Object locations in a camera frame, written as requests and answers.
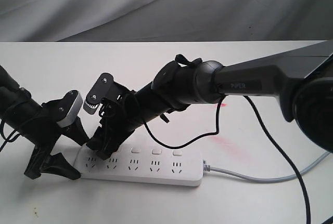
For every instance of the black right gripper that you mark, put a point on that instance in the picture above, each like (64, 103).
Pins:
(121, 112)

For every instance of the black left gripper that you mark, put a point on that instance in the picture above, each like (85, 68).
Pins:
(36, 124)

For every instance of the white five-socket power strip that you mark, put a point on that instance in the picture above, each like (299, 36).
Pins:
(143, 164)

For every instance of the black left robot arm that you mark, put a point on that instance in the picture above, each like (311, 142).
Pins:
(11, 91)

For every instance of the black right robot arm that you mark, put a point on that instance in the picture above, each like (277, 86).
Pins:
(300, 80)

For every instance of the grey backdrop cloth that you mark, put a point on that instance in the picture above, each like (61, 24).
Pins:
(164, 20)

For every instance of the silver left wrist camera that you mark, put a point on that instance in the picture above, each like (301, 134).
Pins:
(68, 108)

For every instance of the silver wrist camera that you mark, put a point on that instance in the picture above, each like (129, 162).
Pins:
(97, 92)
(68, 108)

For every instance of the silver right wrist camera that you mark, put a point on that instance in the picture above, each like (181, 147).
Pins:
(97, 92)

